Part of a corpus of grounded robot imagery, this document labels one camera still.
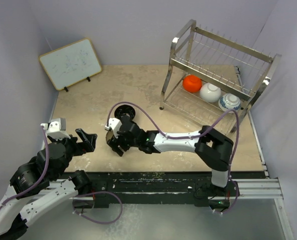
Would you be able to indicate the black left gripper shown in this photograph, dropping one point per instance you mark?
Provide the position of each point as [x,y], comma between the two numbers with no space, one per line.
[88,140]

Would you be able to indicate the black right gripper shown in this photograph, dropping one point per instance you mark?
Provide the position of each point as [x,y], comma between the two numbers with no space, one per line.
[115,143]

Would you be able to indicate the beige bowl with dark rim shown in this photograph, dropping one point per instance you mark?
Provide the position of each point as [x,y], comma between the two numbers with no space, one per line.
[109,136]

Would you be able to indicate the black glossy bowl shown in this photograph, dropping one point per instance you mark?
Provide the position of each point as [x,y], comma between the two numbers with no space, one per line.
[125,110]

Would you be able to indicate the orange bowl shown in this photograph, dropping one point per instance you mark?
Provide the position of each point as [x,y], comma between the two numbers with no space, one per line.
[192,84]

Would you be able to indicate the blue floral white bowl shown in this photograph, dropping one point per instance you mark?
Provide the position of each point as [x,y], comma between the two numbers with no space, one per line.
[229,101]

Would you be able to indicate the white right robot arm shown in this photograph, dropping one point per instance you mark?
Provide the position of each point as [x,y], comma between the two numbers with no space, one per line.
[213,148]

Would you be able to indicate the stainless steel dish rack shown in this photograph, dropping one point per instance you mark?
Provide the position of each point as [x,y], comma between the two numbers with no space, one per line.
[233,67]

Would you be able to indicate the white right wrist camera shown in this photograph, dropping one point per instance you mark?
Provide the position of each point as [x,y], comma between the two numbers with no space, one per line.
[114,125]

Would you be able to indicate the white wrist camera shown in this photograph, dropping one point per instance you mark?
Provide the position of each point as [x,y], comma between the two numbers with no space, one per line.
[56,129]
[114,125]

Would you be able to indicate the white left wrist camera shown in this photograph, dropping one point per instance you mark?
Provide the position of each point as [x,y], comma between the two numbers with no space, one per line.
[56,129]

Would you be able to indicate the black table edge rail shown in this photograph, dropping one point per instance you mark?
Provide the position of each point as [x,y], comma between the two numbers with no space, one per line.
[163,188]

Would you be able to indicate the small whiteboard with wooden frame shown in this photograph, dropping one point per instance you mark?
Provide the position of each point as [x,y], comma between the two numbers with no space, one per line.
[71,64]

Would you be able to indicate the aluminium frame rail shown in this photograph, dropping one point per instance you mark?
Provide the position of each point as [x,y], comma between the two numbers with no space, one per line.
[257,189]

